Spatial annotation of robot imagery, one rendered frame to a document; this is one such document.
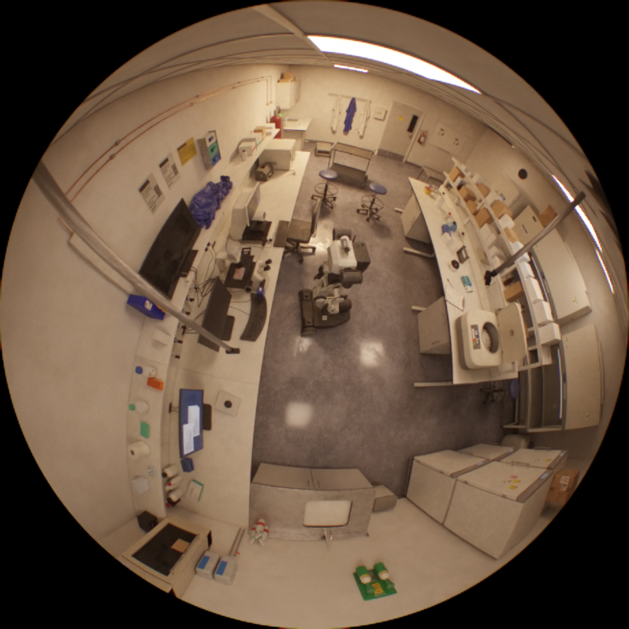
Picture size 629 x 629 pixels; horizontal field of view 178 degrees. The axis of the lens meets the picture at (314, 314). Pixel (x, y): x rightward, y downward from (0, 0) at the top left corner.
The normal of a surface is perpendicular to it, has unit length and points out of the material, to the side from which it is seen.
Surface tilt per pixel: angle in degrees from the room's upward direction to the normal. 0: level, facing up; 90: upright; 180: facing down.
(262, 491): 0
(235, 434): 0
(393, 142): 90
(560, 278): 82
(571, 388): 82
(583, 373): 82
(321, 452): 0
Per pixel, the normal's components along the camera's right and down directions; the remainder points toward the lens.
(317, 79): -0.10, 0.93
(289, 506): 0.09, -0.35
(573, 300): -0.97, -0.17
